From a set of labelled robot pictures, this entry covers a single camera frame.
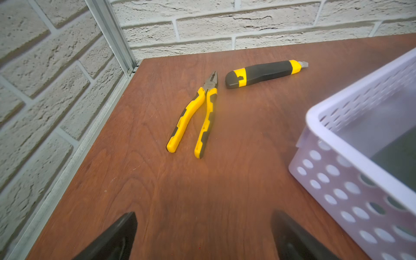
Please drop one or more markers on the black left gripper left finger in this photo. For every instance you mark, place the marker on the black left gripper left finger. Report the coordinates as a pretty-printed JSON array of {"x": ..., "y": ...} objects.
[{"x": 115, "y": 243}]

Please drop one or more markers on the aluminium left corner post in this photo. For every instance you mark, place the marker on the aluminium left corner post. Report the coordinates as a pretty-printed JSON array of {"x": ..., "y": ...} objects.
[{"x": 110, "y": 27}]

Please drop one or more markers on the lavender plastic basket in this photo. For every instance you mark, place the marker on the lavender plastic basket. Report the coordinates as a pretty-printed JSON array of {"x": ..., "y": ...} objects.
[{"x": 357, "y": 158}]

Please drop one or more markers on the yellow black utility knife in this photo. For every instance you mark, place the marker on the yellow black utility knife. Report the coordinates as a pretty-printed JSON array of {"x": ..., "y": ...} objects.
[{"x": 263, "y": 72}]

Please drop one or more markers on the yellow black pliers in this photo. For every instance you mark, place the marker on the yellow black pliers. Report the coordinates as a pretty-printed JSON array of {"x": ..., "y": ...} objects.
[{"x": 205, "y": 96}]

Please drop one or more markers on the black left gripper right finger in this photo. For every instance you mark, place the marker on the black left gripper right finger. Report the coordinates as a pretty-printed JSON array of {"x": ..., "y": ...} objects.
[{"x": 293, "y": 242}]

